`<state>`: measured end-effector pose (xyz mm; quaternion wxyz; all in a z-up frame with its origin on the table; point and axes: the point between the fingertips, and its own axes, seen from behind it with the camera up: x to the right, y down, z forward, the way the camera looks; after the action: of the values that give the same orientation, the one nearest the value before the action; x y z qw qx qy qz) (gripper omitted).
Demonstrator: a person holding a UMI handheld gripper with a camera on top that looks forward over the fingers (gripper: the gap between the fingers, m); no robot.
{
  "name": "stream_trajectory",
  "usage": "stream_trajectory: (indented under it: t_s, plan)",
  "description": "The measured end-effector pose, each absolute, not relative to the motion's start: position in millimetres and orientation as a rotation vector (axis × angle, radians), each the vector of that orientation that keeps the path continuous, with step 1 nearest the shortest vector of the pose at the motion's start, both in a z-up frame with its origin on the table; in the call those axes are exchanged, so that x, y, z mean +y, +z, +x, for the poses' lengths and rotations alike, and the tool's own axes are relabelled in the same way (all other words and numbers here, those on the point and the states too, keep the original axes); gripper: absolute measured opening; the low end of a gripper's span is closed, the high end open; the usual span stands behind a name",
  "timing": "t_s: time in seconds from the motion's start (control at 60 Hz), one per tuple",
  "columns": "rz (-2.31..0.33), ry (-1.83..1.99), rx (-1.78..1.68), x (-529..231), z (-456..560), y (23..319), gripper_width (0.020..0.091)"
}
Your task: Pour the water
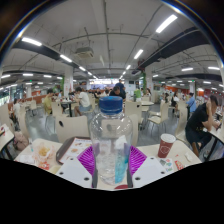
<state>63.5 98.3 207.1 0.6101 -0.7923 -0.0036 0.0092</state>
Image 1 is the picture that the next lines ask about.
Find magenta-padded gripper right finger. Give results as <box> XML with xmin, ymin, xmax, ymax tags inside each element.
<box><xmin>124</xmin><ymin>144</ymin><xmax>168</xmax><ymax>189</ymax></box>

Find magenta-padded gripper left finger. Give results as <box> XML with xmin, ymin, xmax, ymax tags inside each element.
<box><xmin>54</xmin><ymin>143</ymin><xmax>99</xmax><ymax>189</ymax></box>

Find clear blue-capped water bottle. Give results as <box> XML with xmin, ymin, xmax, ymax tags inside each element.
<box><xmin>89</xmin><ymin>95</ymin><xmax>134</xmax><ymax>186</ymax></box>

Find colourful sticker sheet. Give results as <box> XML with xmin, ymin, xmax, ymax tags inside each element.
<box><xmin>159</xmin><ymin>156</ymin><xmax>176</xmax><ymax>174</ymax></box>

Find printed paper tray liner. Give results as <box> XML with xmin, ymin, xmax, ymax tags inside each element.
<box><xmin>59</xmin><ymin>137</ymin><xmax>93</xmax><ymax>164</ymax></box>

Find dark brown food tray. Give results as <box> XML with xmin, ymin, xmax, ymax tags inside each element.
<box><xmin>55</xmin><ymin>135</ymin><xmax>93</xmax><ymax>165</ymax></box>

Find red paper cup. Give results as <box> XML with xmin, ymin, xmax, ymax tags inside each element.
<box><xmin>157</xmin><ymin>133</ymin><xmax>177</xmax><ymax>159</ymax></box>

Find small red white packet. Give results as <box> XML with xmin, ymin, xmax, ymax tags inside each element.
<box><xmin>173</xmin><ymin>159</ymin><xmax>185</xmax><ymax>171</ymax></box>

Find small red sauce packet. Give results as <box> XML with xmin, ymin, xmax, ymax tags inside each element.
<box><xmin>37</xmin><ymin>160</ymin><xmax>51</xmax><ymax>172</ymax></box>

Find clear plastic food bag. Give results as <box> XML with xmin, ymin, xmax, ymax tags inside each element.
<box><xmin>31</xmin><ymin>141</ymin><xmax>56</xmax><ymax>164</ymax></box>

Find pink backpack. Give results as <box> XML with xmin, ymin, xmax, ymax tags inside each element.
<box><xmin>13</xmin><ymin>130</ymin><xmax>30</xmax><ymax>152</ymax></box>

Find person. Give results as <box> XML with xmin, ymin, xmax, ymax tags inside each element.
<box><xmin>184</xmin><ymin>94</ymin><xmax>221</xmax><ymax>158</ymax></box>
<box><xmin>73</xmin><ymin>87</ymin><xmax>93</xmax><ymax>117</ymax></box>
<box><xmin>109</xmin><ymin>85</ymin><xmax>127</xmax><ymax>101</ymax></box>
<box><xmin>185</xmin><ymin>92</ymin><xmax>198</xmax><ymax>118</ymax></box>
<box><xmin>114</xmin><ymin>78</ymin><xmax>126</xmax><ymax>93</ymax></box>
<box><xmin>43</xmin><ymin>88</ymin><xmax>55</xmax><ymax>116</ymax></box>
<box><xmin>133</xmin><ymin>87</ymin><xmax>143</xmax><ymax>103</ymax></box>
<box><xmin>12</xmin><ymin>98</ymin><xmax>22</xmax><ymax>121</ymax></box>

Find beige neighbouring table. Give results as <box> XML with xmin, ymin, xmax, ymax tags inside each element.
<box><xmin>0</xmin><ymin>123</ymin><xmax>16</xmax><ymax>161</ymax></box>

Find ceiling air conditioner unit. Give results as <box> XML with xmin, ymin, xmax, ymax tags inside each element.
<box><xmin>74</xmin><ymin>46</ymin><xmax>95</xmax><ymax>59</ymax></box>

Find ceiling strip lights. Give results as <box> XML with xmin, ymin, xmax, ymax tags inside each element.
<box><xmin>0</xmin><ymin>13</ymin><xmax>224</xmax><ymax>93</ymax></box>

